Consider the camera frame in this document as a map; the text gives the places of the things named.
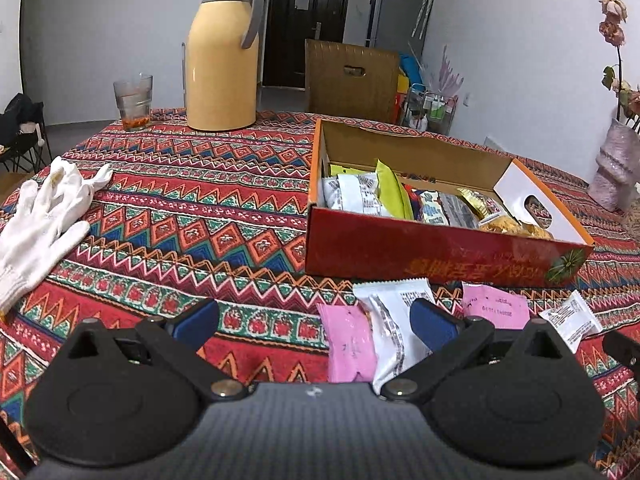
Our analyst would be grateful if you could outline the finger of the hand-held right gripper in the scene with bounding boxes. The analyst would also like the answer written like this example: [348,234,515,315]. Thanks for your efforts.
[601,331,640,367]

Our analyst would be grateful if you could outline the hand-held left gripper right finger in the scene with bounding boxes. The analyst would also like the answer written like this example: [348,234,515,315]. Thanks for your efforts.
[379,298,568,402]

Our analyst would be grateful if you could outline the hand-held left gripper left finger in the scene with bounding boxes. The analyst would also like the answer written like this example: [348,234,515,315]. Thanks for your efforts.
[62,299,247,402]

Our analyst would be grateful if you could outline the white grey print snack packet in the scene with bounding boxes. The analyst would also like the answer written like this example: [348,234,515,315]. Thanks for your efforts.
[353,280,436,388]

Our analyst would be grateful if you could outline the red cardboard box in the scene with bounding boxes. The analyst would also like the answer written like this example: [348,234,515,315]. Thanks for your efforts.
[305,119,596,288]

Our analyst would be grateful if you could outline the pink snack packet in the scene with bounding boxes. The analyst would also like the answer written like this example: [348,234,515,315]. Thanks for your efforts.
[316,304,378,383]
[461,282,531,331]

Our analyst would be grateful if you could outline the silver snack packet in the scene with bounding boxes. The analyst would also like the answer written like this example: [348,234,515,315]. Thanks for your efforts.
[442,194,480,231]

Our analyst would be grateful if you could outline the white blue red snack packet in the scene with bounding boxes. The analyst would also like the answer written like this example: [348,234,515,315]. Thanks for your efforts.
[404,186,447,223]

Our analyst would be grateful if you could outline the green snack packet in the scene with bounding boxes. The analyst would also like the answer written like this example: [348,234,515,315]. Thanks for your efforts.
[375,160,414,221]

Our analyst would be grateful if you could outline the small white snack packet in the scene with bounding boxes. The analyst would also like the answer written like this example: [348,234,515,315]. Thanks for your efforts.
[539,290,605,353]

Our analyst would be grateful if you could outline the red patterned tablecloth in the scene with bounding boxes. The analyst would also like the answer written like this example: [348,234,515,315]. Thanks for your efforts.
[0,107,640,480]

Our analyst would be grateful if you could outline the cookie snack packet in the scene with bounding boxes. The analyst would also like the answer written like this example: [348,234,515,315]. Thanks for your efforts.
[477,212,554,241]

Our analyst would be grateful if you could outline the gold snack packet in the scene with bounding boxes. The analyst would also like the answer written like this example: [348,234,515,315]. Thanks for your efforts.
[457,187,501,218]

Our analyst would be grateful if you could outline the white barcode snack packet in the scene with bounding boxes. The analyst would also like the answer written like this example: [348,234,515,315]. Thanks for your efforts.
[322,176,347,211]

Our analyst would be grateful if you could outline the white cotton glove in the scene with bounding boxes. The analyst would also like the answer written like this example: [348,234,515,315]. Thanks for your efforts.
[0,157,92,311]
[70,161,114,197]

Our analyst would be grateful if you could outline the yellow-green snack packet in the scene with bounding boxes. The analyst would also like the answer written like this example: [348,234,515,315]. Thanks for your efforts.
[327,164,377,177]

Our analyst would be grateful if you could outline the pink textured vase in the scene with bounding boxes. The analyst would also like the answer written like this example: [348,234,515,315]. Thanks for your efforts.
[587,119,640,212]

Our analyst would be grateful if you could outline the clear drinking glass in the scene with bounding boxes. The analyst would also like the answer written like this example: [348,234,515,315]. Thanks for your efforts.
[113,74,154,132]

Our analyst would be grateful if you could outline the pink feather grass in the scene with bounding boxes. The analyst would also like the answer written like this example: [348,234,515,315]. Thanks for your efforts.
[435,45,466,99]

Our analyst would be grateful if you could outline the blue plastic item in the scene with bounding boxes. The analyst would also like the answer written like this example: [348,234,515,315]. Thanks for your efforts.
[400,55,427,87]

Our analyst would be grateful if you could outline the brown cardboard box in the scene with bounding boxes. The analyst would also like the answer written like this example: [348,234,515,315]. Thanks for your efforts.
[305,39,401,123]

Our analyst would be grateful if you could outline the chair with dark clothes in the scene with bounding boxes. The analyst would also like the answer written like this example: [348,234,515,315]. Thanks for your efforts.
[0,92,53,173]

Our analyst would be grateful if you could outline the yellow thermos jug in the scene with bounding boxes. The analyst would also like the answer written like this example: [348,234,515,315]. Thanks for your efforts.
[186,0,265,132]

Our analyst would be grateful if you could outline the grey refrigerator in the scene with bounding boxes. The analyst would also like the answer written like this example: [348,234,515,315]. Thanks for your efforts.
[367,0,436,56]

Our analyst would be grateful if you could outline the folded white umbrella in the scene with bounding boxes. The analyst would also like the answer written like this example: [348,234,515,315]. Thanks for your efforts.
[412,0,437,38]

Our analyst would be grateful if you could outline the dark entrance door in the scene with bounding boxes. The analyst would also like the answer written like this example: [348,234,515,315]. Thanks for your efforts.
[262,0,352,91]

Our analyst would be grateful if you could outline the dried pink roses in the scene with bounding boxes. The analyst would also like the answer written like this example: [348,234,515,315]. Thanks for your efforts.
[599,0,640,121]

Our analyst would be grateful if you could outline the wire rack with bottles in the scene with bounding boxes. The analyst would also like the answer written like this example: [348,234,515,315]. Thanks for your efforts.
[402,89,459,134]

